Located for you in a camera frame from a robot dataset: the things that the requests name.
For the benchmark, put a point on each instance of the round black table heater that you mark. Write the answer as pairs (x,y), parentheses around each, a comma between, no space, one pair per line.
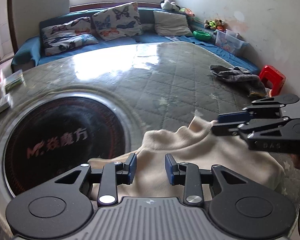
(59,135)

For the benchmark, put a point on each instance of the colourful plush toys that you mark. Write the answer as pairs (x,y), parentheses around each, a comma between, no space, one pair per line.
(216,24)

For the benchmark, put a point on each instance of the clear plastic storage box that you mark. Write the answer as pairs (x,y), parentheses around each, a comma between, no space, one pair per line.
(230,43)

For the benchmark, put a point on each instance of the white power strip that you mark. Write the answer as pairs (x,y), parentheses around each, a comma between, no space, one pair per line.
(5,102)

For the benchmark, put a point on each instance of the upright butterfly cushion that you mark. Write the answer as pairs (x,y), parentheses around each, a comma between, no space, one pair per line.
(117,22)

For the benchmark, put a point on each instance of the green bowl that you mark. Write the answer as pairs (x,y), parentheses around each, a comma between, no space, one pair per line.
(202,35)

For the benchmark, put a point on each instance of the flat butterfly cushion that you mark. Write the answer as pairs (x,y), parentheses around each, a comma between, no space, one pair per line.
(67,36)

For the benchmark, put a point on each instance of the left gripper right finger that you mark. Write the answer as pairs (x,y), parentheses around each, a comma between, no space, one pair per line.
(187,175)

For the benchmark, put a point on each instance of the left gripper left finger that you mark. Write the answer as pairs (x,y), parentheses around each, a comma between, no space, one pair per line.
(114,174)

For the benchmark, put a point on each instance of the cream sweater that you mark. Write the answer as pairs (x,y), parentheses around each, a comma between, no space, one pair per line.
(198,145)

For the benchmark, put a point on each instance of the green booklet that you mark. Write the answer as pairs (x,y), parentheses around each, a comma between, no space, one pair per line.
(14,80)

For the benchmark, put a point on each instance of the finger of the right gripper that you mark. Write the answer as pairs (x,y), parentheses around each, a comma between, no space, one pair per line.
(266,108)
(275,135)

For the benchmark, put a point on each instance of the blue corner sofa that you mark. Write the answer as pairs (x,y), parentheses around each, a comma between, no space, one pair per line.
(31,53)

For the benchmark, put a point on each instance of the grey cushion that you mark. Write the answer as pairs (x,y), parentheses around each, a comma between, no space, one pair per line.
(171,24)

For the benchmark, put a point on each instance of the panda plush toy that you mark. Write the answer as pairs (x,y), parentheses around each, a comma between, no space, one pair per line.
(170,6)

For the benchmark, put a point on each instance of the red plastic stool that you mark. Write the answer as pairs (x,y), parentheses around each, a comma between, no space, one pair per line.
(269,75)

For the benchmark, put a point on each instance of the grey knit garment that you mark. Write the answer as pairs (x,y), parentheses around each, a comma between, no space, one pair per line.
(241,79)

